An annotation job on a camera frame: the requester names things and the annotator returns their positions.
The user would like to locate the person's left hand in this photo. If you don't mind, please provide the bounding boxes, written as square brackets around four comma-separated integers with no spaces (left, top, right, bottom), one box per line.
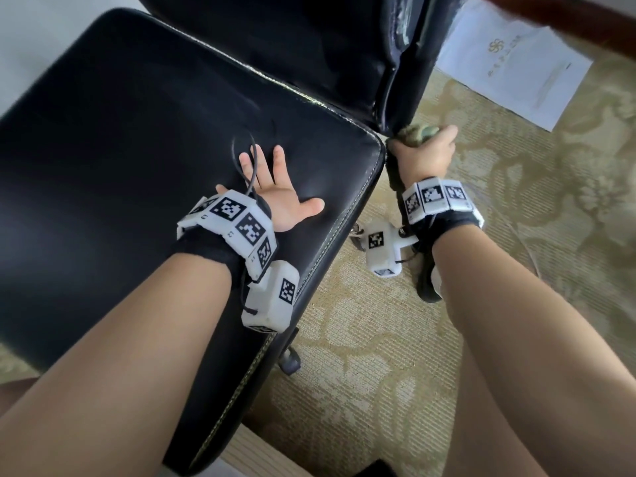
[215,144,326,233]

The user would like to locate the person's right hand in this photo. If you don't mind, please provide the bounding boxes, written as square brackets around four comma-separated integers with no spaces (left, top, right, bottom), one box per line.
[388,124,460,189]

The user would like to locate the black leather chair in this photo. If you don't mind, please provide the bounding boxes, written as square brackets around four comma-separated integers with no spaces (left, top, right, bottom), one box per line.
[0,0,468,477]

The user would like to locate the person's right forearm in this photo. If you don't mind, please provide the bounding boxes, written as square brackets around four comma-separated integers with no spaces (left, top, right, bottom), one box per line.
[432,223,636,477]

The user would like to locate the person's left forearm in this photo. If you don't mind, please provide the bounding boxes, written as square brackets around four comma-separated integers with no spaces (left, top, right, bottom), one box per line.
[0,255,244,477]

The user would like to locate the person's right leg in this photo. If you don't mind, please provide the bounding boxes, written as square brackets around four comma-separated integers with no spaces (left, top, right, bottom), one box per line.
[437,343,548,477]

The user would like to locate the white marker right wristband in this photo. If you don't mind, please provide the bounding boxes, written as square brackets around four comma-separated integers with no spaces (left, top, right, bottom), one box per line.
[399,176,486,244]

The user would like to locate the white marker wristband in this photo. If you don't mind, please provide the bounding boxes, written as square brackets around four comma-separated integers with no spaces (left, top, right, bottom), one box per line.
[399,176,486,244]
[177,188,278,284]

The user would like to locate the white marker left wristband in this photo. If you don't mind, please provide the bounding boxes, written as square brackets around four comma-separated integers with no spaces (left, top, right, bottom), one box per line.
[177,188,278,284]

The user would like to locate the black shoe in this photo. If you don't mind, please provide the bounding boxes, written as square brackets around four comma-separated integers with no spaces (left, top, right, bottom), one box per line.
[414,243,445,303]

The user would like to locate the white paper sheet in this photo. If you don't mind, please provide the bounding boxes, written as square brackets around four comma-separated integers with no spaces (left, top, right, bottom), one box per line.
[437,0,594,132]

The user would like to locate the thin black cable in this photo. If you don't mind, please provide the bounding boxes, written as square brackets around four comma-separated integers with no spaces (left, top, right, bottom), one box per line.
[231,129,262,195]

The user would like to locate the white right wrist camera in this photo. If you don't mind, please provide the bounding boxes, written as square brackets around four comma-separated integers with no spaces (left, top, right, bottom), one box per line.
[362,216,419,279]

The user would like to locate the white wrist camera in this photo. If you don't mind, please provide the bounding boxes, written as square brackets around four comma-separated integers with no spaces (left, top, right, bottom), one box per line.
[241,259,301,334]
[362,216,419,279]

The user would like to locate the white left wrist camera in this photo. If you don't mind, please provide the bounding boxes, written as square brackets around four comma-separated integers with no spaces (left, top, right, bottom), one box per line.
[241,259,301,334]

